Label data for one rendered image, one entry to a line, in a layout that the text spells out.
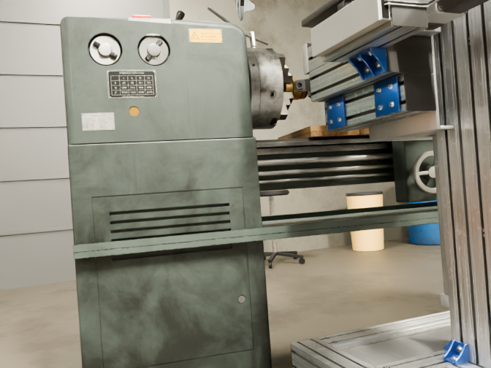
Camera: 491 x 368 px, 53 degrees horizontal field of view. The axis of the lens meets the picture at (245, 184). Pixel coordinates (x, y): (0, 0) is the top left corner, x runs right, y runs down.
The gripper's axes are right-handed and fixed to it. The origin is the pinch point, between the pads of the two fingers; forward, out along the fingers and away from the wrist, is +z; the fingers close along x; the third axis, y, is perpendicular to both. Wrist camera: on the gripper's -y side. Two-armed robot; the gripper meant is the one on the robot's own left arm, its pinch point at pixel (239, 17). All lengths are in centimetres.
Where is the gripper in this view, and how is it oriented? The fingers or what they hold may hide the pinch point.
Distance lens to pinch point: 193.4
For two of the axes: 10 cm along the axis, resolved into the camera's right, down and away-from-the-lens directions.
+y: 9.6, -0.6, 2.7
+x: -2.7, -2.2, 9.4
